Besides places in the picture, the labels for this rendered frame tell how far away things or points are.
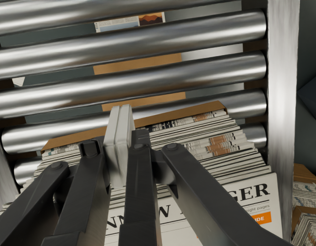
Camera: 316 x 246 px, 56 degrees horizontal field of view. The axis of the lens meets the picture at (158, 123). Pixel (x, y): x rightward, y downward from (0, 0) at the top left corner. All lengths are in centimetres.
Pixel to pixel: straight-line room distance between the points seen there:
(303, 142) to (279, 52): 113
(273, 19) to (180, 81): 17
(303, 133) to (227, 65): 114
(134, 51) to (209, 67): 12
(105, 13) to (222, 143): 25
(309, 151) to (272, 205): 135
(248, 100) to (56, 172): 41
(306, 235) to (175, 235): 94
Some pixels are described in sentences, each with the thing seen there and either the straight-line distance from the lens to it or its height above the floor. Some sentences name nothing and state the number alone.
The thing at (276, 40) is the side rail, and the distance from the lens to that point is 51.
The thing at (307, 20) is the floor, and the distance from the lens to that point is 145.
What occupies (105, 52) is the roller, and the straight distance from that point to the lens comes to 47.
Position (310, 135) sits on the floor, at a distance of 162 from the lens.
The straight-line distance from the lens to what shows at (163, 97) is 132.
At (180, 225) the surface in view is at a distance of 30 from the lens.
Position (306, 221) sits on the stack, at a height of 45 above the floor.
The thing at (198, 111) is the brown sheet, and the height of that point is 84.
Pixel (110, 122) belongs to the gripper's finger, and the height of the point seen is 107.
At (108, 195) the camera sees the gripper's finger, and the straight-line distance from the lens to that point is 17.
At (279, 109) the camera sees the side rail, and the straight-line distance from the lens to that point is 54.
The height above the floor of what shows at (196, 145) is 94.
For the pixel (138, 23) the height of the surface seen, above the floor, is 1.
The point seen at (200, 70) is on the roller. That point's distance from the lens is 48.
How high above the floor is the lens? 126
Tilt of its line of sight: 68 degrees down
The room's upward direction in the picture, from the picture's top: 170 degrees clockwise
